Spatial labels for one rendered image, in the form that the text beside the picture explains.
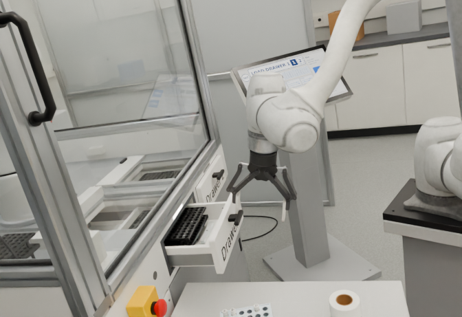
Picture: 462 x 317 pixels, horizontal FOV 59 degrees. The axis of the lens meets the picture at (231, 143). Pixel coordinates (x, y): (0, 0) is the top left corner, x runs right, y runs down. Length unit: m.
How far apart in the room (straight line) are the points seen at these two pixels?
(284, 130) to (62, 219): 0.47
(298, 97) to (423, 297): 0.89
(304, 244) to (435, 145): 1.20
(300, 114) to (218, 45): 2.00
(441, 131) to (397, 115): 2.82
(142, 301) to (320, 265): 1.56
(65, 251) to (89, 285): 0.10
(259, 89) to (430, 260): 0.79
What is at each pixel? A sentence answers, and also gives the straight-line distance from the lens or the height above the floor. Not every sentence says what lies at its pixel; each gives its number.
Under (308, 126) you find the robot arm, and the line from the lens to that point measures 0.87.
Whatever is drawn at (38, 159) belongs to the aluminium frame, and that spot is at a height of 1.30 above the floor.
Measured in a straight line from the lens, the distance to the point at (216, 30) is 2.83.
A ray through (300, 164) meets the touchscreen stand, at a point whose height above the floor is 0.66.
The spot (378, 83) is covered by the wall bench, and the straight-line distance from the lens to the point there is 4.03.
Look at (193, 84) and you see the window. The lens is 1.54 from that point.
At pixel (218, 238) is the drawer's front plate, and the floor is 0.91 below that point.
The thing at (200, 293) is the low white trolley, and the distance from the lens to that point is 1.21.
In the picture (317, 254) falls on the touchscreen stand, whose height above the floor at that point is 0.10.
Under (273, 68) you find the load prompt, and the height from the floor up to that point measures 1.15.
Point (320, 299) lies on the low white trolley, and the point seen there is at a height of 0.76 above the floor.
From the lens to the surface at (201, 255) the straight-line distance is 1.15.
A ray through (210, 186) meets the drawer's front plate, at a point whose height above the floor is 0.89.
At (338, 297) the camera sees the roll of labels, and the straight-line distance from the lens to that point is 1.06.
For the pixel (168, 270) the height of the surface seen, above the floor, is 0.84.
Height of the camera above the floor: 1.49
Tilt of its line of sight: 19 degrees down
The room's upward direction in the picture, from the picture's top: 12 degrees counter-clockwise
